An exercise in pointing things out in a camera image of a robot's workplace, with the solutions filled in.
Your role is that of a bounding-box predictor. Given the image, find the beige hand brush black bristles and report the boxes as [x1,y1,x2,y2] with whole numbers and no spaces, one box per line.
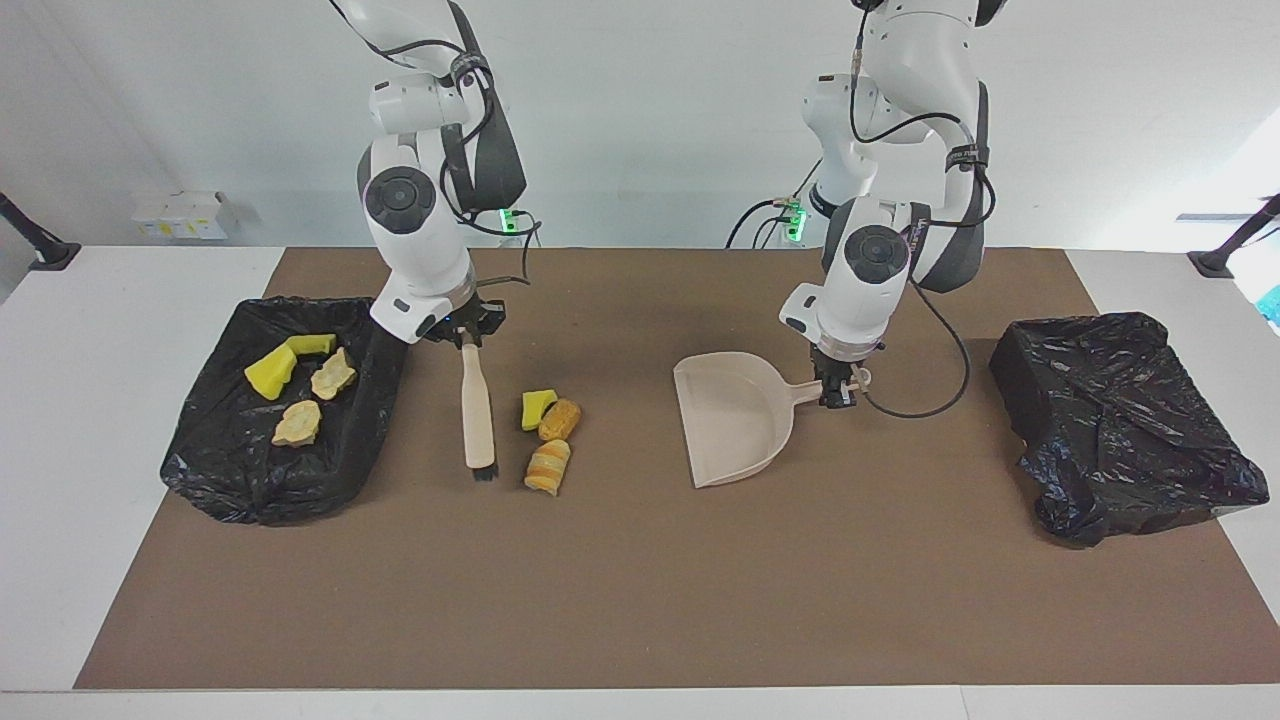
[460,343,499,483]

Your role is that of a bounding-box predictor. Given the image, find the beige plastic dustpan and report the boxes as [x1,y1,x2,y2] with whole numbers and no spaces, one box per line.
[672,352,871,489]

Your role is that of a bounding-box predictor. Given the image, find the brown toy nugget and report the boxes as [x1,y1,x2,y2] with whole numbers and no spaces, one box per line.
[538,398,582,443]

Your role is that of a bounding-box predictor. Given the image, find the beige toy bread piece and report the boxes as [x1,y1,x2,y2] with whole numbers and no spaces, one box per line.
[271,400,323,447]
[310,347,358,401]

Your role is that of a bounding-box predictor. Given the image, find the orange striped toy croissant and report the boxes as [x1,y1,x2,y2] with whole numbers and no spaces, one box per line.
[524,438,572,497]

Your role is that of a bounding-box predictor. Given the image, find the green and yellow sponge piece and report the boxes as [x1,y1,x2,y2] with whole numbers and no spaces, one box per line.
[244,345,298,401]

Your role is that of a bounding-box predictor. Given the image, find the black bag lined bin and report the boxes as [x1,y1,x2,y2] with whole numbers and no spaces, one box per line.
[988,312,1271,549]
[160,295,411,527]

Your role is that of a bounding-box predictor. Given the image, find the brown table mat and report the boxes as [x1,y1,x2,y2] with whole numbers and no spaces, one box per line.
[73,247,1280,691]

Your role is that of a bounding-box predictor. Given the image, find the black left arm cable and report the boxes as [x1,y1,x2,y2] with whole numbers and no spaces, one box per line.
[848,0,997,420]

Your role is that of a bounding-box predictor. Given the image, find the black base cable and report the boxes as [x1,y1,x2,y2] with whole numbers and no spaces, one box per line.
[725,155,823,248]

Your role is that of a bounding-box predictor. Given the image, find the white wall socket box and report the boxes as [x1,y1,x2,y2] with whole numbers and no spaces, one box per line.
[132,192,239,241]

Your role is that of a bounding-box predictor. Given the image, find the black camera stand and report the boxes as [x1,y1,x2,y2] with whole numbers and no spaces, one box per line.
[0,190,81,273]
[1187,195,1280,279]

